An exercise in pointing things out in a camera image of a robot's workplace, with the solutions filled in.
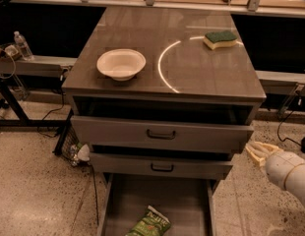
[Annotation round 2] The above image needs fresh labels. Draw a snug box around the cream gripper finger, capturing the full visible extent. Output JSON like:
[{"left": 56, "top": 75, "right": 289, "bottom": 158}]
[{"left": 246, "top": 142, "right": 268, "bottom": 158}]

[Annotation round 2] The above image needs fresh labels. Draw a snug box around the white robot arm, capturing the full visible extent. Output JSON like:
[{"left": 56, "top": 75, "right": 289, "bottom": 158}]
[{"left": 245, "top": 142, "right": 305, "bottom": 207}]

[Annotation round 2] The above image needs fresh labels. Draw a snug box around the middle grey drawer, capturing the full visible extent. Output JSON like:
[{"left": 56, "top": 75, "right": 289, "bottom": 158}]
[{"left": 91, "top": 153, "right": 232, "bottom": 180}]

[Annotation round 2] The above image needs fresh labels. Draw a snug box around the black top drawer handle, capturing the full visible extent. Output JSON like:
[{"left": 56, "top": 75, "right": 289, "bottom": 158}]
[{"left": 146, "top": 129, "right": 176, "bottom": 140}]

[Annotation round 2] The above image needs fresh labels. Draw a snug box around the bottom open grey drawer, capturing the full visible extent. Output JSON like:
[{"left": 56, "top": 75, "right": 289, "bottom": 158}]
[{"left": 96, "top": 174, "right": 216, "bottom": 236}]

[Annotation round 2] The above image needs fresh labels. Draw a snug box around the black wire waste basket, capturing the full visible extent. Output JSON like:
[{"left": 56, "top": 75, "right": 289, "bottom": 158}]
[{"left": 62, "top": 127, "right": 91, "bottom": 167}]

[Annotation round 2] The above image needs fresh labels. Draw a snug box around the black middle drawer handle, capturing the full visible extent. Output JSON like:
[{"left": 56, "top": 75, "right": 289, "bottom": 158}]
[{"left": 151, "top": 163, "right": 174, "bottom": 173}]

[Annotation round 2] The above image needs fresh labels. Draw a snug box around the grey drawer cabinet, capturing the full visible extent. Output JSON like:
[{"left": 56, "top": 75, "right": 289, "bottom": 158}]
[{"left": 61, "top": 5, "right": 268, "bottom": 181}]

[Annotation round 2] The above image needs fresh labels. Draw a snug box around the white paper bowl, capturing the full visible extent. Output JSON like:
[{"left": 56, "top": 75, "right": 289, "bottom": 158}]
[{"left": 96, "top": 49, "right": 146, "bottom": 81}]

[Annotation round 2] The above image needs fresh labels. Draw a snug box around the black floor cable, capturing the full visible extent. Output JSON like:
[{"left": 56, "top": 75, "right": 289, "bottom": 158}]
[{"left": 36, "top": 70, "right": 69, "bottom": 139}]

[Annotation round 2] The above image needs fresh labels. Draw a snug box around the clear plastic water bottle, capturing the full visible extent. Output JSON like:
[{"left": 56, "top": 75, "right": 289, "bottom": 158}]
[{"left": 14, "top": 31, "right": 33, "bottom": 61}]

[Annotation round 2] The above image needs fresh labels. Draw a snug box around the black metal side table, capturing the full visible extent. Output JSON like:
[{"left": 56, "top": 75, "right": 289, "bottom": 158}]
[{"left": 0, "top": 42, "right": 78, "bottom": 130}]

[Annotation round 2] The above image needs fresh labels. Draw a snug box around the green jalapeno chip bag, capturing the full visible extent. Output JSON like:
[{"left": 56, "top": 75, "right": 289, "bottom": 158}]
[{"left": 125, "top": 206, "right": 171, "bottom": 236}]

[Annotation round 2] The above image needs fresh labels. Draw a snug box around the black drawer handle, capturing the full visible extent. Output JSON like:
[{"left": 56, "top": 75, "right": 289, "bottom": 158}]
[
  {"left": 151, "top": 163, "right": 174, "bottom": 173},
  {"left": 146, "top": 129, "right": 176, "bottom": 140}
]

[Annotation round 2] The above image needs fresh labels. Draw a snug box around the top grey drawer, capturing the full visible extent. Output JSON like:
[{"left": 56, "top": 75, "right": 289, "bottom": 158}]
[{"left": 71, "top": 116, "right": 254, "bottom": 153}]

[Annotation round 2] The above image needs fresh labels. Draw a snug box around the green and yellow sponge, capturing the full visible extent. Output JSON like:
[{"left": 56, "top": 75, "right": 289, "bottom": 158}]
[{"left": 203, "top": 30, "right": 237, "bottom": 50}]

